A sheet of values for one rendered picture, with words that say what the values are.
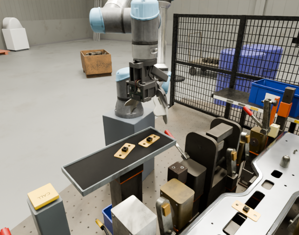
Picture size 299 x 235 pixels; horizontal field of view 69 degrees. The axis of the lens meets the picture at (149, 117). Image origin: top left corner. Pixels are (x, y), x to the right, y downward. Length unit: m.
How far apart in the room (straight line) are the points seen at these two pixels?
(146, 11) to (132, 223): 0.53
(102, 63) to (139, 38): 5.17
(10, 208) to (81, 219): 1.34
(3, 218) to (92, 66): 4.17
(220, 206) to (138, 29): 0.61
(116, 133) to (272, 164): 0.73
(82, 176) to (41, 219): 0.14
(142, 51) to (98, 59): 5.13
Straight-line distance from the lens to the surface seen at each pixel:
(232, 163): 0.93
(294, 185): 1.01
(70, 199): 1.28
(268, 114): 1.15
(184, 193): 0.72
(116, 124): 1.11
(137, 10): 0.62
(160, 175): 1.35
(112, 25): 0.74
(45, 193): 0.66
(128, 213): 0.63
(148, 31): 0.62
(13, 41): 10.80
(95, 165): 0.70
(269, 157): 1.11
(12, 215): 2.37
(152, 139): 0.79
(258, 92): 1.57
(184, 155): 0.85
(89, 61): 5.73
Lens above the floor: 1.59
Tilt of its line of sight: 26 degrees down
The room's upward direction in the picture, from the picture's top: straight up
